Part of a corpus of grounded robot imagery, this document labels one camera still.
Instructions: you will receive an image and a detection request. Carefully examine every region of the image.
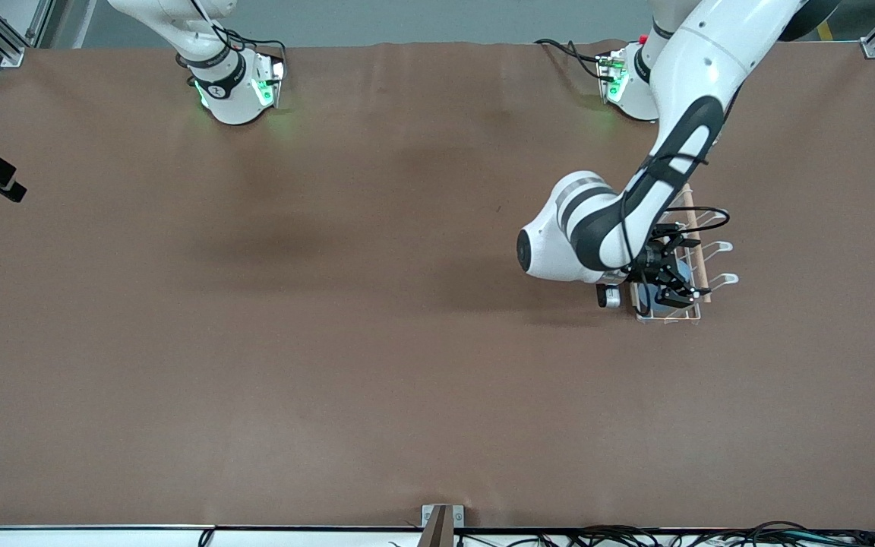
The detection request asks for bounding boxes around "white wire cup holder rack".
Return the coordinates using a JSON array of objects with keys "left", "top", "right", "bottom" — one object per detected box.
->
[{"left": 630, "top": 182, "right": 740, "bottom": 326}]

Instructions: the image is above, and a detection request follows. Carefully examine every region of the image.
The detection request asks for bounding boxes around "black right base cable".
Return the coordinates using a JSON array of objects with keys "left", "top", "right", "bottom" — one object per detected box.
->
[{"left": 213, "top": 26, "right": 289, "bottom": 63}]

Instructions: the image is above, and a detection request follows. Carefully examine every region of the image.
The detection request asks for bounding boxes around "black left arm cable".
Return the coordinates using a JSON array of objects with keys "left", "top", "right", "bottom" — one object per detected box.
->
[{"left": 618, "top": 152, "right": 731, "bottom": 268}]

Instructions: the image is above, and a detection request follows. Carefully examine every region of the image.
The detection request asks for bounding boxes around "black cable tangle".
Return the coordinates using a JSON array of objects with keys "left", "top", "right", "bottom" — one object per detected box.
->
[{"left": 453, "top": 520, "right": 875, "bottom": 547}]

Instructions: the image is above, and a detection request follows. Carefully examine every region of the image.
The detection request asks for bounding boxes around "black left base cable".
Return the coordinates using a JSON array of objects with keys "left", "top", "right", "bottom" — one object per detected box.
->
[{"left": 534, "top": 38, "right": 610, "bottom": 81}]

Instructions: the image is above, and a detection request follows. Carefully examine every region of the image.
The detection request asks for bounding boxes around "black base cable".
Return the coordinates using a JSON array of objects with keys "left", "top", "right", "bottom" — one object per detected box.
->
[
  {"left": 534, "top": 38, "right": 610, "bottom": 81},
  {"left": 213, "top": 26, "right": 289, "bottom": 63}
]

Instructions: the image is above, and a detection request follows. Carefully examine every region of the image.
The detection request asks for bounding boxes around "blue plastic cup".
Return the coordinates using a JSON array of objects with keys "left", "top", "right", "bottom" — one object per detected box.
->
[{"left": 646, "top": 258, "right": 693, "bottom": 317}]

